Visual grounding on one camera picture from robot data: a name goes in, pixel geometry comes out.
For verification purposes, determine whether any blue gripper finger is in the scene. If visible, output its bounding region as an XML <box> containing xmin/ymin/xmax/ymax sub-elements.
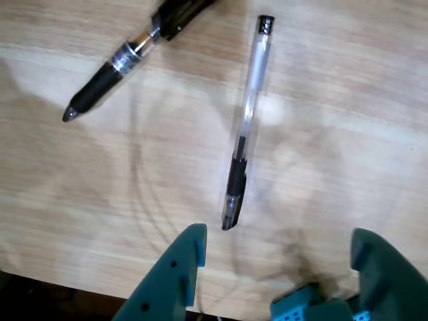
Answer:
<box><xmin>350</xmin><ymin>227</ymin><xmax>428</xmax><ymax>321</ymax></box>
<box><xmin>111</xmin><ymin>223</ymin><xmax>208</xmax><ymax>321</ymax></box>

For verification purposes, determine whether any clear pen with black cap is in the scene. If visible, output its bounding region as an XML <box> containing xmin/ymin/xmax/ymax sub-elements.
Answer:
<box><xmin>220</xmin><ymin>15</ymin><xmax>276</xmax><ymax>232</ymax></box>

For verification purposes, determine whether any black grip chrome tip pen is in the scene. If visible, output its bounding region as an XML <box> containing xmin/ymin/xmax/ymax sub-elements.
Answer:
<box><xmin>62</xmin><ymin>0</ymin><xmax>218</xmax><ymax>123</ymax></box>

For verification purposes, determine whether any blue perforated robot base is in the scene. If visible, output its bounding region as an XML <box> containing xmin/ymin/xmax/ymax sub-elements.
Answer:
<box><xmin>270</xmin><ymin>282</ymin><xmax>372</xmax><ymax>321</ymax></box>

